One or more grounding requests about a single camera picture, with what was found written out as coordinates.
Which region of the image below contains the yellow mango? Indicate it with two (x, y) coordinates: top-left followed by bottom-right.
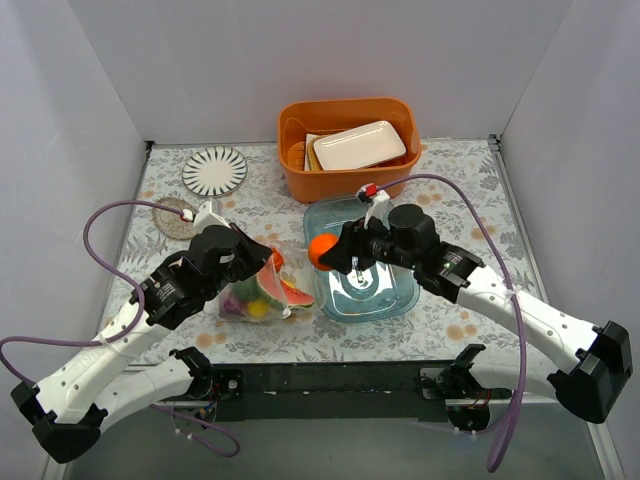
(247, 299), (270, 320)

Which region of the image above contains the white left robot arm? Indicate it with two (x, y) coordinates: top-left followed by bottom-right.
(11, 225), (272, 464)

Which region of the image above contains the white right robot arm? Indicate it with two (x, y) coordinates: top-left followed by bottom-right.
(309, 204), (633, 424)

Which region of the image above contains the white rectangular tray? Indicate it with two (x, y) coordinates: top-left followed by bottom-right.
(308, 120), (406, 171)

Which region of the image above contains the orange mandarin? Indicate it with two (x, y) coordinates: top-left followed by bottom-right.
(307, 233), (339, 271)

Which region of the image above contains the clear blue glass tray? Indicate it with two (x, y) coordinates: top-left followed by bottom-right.
(303, 196), (420, 323)

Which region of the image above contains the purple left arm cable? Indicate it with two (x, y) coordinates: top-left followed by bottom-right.
(0, 199), (241, 457)

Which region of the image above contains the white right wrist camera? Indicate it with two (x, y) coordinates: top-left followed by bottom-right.
(356, 183), (390, 229)

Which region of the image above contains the watermelon slice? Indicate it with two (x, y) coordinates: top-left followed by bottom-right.
(255, 263), (315, 310)

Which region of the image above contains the clear zip top bag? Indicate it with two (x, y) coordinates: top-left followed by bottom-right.
(216, 243), (326, 323)

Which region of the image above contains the purple sweet potato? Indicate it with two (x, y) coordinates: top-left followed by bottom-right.
(220, 294), (246, 317)

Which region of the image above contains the blue striped white plate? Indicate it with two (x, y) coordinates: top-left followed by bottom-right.
(181, 146), (248, 197)

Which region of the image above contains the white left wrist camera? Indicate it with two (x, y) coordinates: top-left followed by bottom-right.
(180, 201), (230, 234)

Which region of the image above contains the green pepper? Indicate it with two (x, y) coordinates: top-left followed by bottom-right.
(232, 277), (260, 303)

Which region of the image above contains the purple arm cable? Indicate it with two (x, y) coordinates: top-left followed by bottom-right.
(0, 199), (241, 457)
(357, 173), (529, 474)

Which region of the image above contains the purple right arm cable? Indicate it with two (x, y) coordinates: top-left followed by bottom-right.
(357, 173), (529, 474)

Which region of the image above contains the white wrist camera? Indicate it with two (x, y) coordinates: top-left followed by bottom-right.
(180, 201), (230, 234)
(356, 183), (390, 229)

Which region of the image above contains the brown speckled plate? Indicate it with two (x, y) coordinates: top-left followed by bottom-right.
(152, 196), (196, 241)

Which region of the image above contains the orange plastic basin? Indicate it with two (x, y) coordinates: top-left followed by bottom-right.
(278, 97), (422, 203)

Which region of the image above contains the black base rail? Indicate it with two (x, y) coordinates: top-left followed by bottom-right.
(178, 360), (511, 432)

